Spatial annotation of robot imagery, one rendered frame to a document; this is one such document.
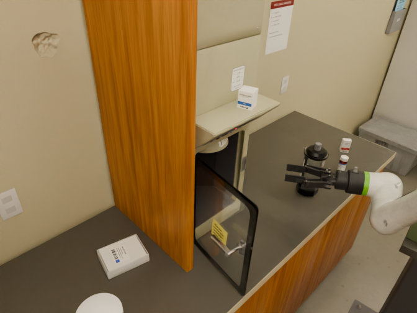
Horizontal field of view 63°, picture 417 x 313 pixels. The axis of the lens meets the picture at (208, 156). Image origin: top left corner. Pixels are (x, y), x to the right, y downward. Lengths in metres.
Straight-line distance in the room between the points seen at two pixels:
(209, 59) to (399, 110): 3.27
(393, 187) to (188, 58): 0.89
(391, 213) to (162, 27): 0.93
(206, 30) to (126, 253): 0.84
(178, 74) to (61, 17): 0.49
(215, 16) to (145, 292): 0.92
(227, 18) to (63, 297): 1.04
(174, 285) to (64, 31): 0.93
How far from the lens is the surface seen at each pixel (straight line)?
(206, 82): 1.05
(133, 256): 1.34
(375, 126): 3.95
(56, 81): 1.27
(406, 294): 1.91
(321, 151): 1.60
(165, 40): 0.89
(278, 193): 1.69
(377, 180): 1.40
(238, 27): 1.09
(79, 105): 1.34
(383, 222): 1.34
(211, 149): 1.23
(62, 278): 1.39
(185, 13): 0.82
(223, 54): 1.07
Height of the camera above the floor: 2.01
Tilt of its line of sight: 34 degrees down
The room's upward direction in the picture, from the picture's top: 3 degrees clockwise
